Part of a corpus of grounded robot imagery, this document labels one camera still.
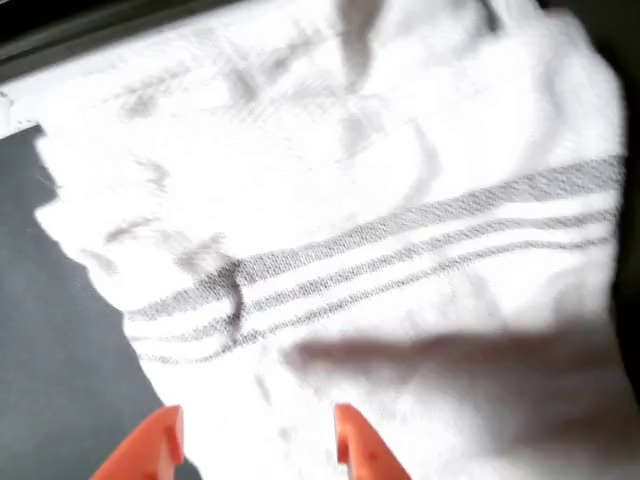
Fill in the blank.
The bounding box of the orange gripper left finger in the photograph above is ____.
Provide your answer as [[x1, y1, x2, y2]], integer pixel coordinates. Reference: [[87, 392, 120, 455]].
[[88, 404, 186, 480]]

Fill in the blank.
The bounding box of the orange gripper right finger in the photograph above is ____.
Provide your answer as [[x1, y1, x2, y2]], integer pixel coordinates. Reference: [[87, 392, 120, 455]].
[[333, 402, 414, 480]]

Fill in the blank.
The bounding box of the white grey-striped towel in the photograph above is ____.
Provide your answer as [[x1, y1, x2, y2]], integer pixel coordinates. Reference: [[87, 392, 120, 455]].
[[31, 0, 640, 480]]

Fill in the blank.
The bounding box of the black desk mat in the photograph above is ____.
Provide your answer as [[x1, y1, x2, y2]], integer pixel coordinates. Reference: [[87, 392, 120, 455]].
[[0, 4, 640, 480]]

